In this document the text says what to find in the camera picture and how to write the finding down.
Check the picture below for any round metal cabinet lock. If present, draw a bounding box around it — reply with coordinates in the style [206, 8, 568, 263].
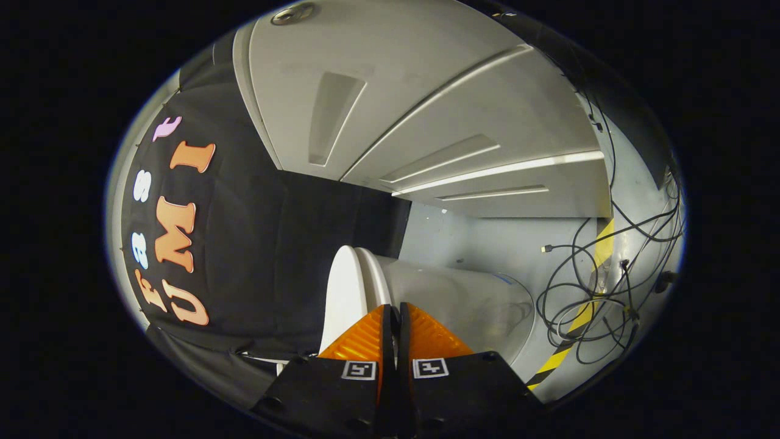
[271, 2, 316, 26]

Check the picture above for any white toilet lid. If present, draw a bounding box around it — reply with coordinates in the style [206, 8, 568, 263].
[318, 245, 374, 356]

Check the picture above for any yellow black hazard tape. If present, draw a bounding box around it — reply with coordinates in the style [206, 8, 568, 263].
[527, 218, 615, 391]

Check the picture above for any white toilet bowl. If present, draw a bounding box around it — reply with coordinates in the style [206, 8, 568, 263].
[356, 247, 537, 370]

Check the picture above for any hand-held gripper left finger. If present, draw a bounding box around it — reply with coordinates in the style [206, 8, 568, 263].
[252, 304, 400, 439]

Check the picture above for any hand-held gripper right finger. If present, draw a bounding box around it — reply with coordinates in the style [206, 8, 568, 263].
[399, 302, 547, 439]

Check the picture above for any black backdrop cloth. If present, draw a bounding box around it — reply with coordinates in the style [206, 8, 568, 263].
[113, 0, 680, 415]

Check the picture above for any tangle of black cables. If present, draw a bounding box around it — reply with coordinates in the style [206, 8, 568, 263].
[535, 91, 684, 366]

